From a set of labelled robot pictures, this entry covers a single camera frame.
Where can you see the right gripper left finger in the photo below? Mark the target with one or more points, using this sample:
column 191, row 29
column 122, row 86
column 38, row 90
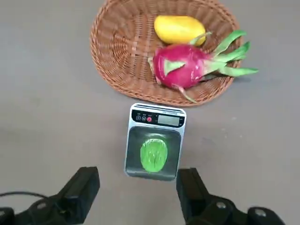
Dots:
column 79, row 187

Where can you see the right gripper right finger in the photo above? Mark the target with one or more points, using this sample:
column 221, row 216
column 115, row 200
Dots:
column 192, row 189

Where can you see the white electronic scale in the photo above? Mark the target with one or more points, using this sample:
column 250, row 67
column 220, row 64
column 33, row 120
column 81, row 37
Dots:
column 154, row 119

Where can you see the pink dragon fruit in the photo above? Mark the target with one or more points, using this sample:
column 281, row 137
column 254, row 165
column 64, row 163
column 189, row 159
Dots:
column 178, row 65

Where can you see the brown wicker basket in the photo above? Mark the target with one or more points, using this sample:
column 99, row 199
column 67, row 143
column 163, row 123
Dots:
column 117, row 47

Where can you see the yellow mango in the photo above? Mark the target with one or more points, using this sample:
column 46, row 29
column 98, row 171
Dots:
column 178, row 29

